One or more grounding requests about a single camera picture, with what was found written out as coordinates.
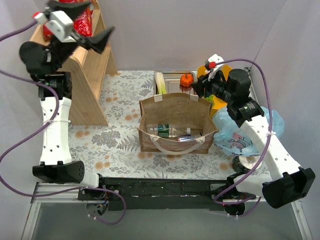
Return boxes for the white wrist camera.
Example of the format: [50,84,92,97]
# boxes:
[32,10,76,43]
[204,54,224,80]

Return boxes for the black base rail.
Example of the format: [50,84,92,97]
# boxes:
[77,176,257,217]

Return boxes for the small silver bottle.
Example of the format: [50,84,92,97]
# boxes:
[177,134,201,142]

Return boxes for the green label bottle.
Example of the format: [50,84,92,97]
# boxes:
[146,124,191,138]

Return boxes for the brown paper tote bag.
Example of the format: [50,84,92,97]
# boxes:
[138,93,217,156]

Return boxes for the yellow plastic basket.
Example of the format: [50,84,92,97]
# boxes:
[197,65,232,118]

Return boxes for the red cookie snack packet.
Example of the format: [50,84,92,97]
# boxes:
[58,0,96,37]

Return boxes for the grey tape roll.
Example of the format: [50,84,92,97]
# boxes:
[232,155,260,174]

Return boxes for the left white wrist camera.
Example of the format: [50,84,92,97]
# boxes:
[32,10,76,43]

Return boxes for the floral table mat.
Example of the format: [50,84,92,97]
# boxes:
[68,70,234,180]

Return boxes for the green vegetables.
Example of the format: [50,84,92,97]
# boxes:
[204,94,215,105]

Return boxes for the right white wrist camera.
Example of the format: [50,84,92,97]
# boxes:
[204,54,224,80]

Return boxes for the small orange pumpkin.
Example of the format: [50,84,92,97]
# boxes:
[180,73,194,88]

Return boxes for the metal tray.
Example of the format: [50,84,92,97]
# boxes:
[160,70,196,95]

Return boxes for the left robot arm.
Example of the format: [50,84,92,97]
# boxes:
[19,0,115,200]

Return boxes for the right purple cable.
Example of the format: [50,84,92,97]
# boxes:
[212,58,273,218]

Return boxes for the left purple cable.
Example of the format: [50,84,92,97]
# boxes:
[0,19,127,226]

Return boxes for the purple cable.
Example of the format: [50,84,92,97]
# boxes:
[0,19,127,226]
[212,58,273,218]

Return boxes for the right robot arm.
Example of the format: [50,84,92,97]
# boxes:
[191,69,316,209]

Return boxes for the blue cartoon plastic bag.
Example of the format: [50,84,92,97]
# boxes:
[212,107,285,157]

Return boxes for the white green leek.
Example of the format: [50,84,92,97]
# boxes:
[154,72,167,95]

